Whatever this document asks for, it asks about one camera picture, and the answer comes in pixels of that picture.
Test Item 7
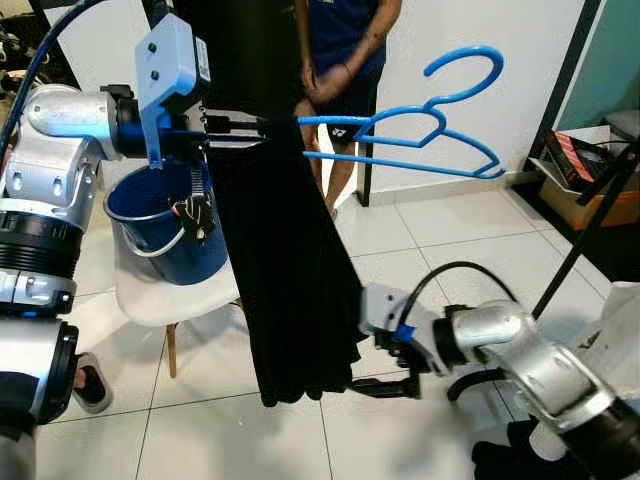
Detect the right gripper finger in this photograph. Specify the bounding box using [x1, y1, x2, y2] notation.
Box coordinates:
[350, 374, 421, 399]

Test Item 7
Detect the black T-shirt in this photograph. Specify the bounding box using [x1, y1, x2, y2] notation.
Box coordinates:
[205, 120, 366, 408]

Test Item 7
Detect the blue plastic hanger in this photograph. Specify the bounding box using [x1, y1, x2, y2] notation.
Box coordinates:
[298, 45, 508, 181]

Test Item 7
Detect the person in navy shorts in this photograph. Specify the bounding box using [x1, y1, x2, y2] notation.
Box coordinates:
[293, 0, 403, 216]

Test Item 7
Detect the navy cloth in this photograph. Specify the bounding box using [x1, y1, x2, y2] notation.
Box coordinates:
[472, 420, 571, 480]

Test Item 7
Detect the blue bucket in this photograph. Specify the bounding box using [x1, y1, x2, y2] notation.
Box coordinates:
[105, 160, 231, 288]

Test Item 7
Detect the white plastic chair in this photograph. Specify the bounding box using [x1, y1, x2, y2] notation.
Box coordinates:
[113, 230, 246, 379]

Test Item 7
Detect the orange cardboard box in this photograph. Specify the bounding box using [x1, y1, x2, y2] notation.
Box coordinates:
[527, 125, 640, 231]

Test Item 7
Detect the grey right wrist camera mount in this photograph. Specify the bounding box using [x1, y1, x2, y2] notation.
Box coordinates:
[360, 283, 441, 346]

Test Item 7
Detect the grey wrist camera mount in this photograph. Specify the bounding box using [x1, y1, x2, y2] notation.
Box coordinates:
[360, 283, 441, 346]
[133, 12, 213, 169]

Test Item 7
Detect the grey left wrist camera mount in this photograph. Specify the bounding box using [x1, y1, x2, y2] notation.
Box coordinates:
[133, 12, 213, 169]

